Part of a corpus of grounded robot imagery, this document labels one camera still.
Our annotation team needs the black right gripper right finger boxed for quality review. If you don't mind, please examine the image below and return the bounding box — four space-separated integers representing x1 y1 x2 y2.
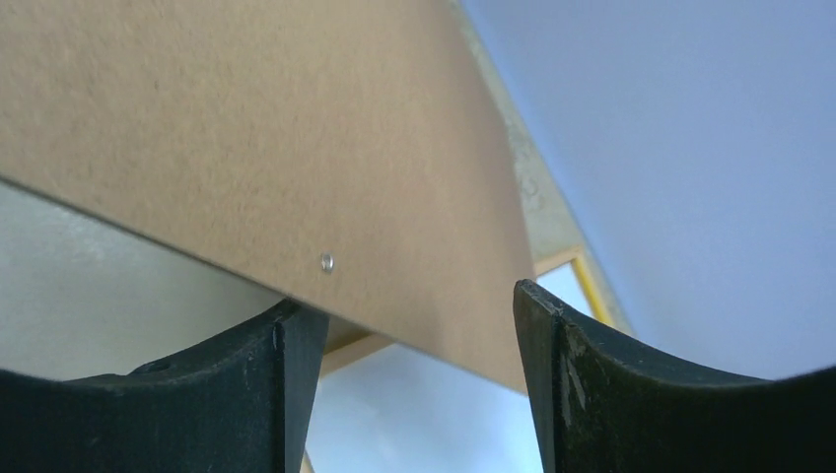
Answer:
513 280 835 472

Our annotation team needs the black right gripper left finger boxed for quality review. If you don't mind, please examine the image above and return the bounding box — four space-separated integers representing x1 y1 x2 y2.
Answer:
1 300 329 472

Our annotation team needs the wooden picture frame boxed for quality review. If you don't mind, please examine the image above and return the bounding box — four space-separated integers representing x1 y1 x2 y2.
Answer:
299 244 618 473

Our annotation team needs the building and sky photo print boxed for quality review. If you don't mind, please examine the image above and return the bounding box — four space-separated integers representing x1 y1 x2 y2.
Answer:
1 186 541 472

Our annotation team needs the brown frame backing board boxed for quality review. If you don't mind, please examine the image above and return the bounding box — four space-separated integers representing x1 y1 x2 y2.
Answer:
1 1 533 391

